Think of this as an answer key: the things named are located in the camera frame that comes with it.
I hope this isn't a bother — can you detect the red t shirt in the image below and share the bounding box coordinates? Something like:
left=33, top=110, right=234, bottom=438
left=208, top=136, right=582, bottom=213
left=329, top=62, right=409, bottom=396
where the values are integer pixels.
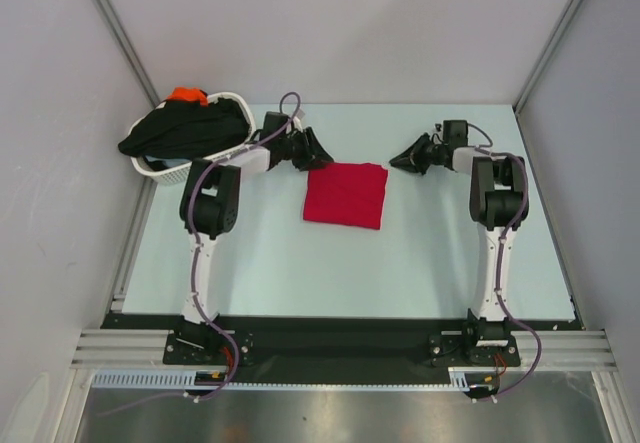
left=302, top=163, right=388, bottom=230

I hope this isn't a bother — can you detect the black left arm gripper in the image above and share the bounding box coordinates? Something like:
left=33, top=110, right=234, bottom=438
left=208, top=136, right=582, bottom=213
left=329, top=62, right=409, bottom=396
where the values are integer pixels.
left=277, top=126, right=333, bottom=171

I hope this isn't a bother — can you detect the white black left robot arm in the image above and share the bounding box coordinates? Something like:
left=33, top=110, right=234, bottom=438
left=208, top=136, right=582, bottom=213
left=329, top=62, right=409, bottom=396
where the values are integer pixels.
left=179, top=112, right=334, bottom=324

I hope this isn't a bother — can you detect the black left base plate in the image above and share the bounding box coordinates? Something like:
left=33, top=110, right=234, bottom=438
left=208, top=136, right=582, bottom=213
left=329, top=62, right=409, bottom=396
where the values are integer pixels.
left=162, top=331, right=255, bottom=366

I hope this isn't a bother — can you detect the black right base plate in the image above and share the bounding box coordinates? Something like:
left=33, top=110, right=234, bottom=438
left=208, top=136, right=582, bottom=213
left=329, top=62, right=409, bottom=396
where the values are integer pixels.
left=427, top=332, right=521, bottom=367

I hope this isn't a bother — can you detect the aluminium front rail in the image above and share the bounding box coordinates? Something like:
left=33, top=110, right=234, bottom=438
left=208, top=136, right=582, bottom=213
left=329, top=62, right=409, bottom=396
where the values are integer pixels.
left=71, top=329, right=617, bottom=372

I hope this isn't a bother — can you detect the white plastic laundry basket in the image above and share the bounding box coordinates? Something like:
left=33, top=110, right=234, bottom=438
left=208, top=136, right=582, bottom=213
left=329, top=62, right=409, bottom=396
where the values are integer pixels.
left=118, top=88, right=256, bottom=186

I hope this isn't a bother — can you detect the left aluminium corner post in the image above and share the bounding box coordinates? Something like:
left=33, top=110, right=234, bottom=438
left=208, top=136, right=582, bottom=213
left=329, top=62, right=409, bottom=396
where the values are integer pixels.
left=91, top=0, right=161, bottom=107

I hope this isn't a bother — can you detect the white slotted cable duct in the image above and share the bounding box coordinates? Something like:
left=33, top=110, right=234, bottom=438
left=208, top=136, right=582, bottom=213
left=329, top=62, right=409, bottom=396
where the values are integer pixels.
left=92, top=370, right=227, bottom=390

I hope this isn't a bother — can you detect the orange t shirt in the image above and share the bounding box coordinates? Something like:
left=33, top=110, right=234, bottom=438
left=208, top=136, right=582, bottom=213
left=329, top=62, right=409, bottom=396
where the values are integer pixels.
left=166, top=86, right=209, bottom=107

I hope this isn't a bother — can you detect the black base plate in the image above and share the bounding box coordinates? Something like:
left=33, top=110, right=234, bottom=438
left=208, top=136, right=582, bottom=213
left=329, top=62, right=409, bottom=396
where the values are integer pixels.
left=162, top=331, right=255, bottom=366
left=427, top=332, right=521, bottom=367

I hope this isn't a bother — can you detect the aluminium corner post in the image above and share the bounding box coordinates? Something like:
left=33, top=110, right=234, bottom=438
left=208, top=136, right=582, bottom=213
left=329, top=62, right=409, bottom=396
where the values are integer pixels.
left=512, top=0, right=586, bottom=116
left=91, top=0, right=161, bottom=107

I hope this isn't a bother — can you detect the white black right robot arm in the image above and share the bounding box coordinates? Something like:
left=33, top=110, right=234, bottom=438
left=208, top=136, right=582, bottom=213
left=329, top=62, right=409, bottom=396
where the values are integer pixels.
left=389, top=120, right=529, bottom=323

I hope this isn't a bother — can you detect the black t shirt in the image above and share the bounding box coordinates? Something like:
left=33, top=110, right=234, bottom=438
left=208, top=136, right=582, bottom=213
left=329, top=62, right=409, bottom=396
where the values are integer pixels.
left=118, top=98, right=250, bottom=160

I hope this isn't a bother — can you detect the right aluminium corner post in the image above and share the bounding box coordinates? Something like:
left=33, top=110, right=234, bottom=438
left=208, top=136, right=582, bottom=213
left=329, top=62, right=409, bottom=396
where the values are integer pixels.
left=512, top=0, right=586, bottom=116

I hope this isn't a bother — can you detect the light blue t shirt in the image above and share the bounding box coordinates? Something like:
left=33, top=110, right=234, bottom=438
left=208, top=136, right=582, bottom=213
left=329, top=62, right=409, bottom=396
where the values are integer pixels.
left=143, top=157, right=190, bottom=172

